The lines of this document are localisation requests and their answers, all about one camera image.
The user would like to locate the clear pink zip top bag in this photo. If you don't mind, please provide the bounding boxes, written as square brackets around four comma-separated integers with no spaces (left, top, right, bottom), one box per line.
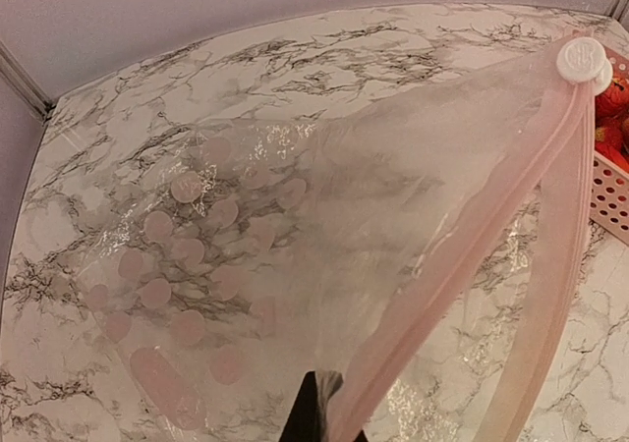
[79,32,596,441]

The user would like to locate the aluminium frame post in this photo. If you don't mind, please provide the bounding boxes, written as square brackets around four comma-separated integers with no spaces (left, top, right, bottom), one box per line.
[605,0,628,22]
[0,43,57,122]

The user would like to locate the white round zipper slider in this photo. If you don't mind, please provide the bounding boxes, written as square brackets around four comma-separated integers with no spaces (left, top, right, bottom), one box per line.
[556,36,613,96]

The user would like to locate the aluminium frame post right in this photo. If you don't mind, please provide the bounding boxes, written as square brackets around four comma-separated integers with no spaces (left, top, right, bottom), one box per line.
[605,0,628,22]

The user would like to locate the aluminium frame post left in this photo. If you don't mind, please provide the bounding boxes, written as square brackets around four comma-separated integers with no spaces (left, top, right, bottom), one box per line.
[0,43,57,122]

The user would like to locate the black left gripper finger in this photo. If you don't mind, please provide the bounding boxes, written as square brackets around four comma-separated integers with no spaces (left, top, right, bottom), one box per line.
[280,371,343,442]

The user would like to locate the pink perforated plastic basket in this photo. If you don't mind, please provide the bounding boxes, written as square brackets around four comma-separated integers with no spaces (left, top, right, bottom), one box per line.
[590,48,628,244]

